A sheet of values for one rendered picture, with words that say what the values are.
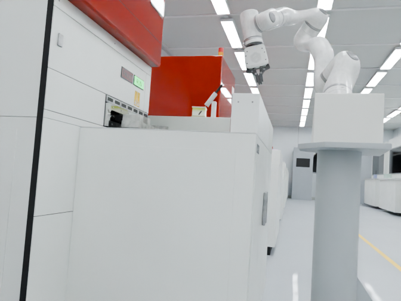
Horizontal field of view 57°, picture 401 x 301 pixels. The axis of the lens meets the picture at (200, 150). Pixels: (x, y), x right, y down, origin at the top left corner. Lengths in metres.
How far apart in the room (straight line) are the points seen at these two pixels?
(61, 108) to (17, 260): 0.49
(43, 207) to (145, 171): 0.33
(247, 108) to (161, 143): 0.31
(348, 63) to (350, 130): 0.41
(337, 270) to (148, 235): 0.68
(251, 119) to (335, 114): 0.34
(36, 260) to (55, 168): 0.29
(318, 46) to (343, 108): 0.57
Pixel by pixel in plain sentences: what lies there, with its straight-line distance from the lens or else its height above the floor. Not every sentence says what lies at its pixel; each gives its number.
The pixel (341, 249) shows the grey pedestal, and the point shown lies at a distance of 1.45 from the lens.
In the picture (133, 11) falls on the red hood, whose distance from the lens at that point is 1.71.
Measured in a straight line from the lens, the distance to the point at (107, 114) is 1.53.
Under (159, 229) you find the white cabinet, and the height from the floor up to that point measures 0.49.
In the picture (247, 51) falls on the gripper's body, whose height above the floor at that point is 1.23.
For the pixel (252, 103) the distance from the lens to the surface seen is 1.25.
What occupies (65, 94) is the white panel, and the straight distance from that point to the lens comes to 1.32.
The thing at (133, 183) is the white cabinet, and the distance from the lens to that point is 1.27.
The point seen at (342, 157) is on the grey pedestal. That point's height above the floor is 0.77.
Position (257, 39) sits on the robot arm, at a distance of 1.71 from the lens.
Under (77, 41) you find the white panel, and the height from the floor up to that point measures 1.11.
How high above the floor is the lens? 0.68
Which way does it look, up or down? 4 degrees up
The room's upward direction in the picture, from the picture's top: 4 degrees clockwise
